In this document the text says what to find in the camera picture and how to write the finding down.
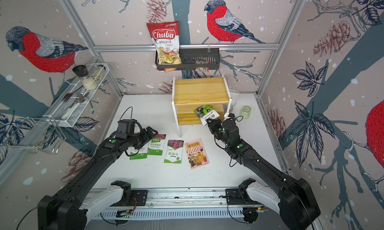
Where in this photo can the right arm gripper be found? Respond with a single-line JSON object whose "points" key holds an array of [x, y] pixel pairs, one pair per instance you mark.
{"points": [[212, 127]]}

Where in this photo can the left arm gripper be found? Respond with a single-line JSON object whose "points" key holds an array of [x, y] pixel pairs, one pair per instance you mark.
{"points": [[146, 137]]}

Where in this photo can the green seed bag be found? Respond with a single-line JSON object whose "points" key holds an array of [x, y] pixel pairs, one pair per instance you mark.
{"points": [[142, 153], [156, 145]]}

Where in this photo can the white seed packet shelf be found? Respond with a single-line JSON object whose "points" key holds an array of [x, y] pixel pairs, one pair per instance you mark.
{"points": [[206, 112]]}

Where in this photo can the white mimosa seed bag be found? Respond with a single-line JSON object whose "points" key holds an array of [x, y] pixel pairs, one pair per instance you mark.
{"points": [[174, 152]]}

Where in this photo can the picture seed packet shelf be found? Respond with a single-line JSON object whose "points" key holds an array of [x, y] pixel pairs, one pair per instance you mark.
{"points": [[196, 154]]}

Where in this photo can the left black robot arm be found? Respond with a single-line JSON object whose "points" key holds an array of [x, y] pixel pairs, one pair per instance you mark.
{"points": [[63, 211]]}

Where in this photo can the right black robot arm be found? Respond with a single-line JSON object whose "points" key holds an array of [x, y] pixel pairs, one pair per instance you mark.
{"points": [[298, 206]]}

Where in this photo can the wooden two-tier shelf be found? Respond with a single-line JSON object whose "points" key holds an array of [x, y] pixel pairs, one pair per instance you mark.
{"points": [[189, 94]]}

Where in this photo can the red Chuba cassava chips bag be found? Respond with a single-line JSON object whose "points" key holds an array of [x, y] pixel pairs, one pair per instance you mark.
{"points": [[165, 37]]}

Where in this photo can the green glass cup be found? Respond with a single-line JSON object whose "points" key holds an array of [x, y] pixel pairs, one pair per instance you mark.
{"points": [[245, 112]]}

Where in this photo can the black lid grinder bottle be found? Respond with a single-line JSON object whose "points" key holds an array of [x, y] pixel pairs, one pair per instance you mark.
{"points": [[87, 80]]}

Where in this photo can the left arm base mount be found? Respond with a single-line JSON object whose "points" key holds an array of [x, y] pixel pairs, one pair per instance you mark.
{"points": [[130, 198]]}

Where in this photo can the black wall basket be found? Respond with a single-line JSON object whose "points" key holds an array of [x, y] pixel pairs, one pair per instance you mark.
{"points": [[193, 58]]}

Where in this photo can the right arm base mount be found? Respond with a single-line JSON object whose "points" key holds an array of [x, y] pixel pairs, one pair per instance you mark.
{"points": [[239, 195]]}

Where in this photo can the white wire wall rack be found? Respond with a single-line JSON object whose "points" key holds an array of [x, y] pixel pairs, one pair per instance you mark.
{"points": [[67, 114]]}

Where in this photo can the fork in wire rack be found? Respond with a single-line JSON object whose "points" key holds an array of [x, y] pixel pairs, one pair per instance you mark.
{"points": [[70, 95]]}

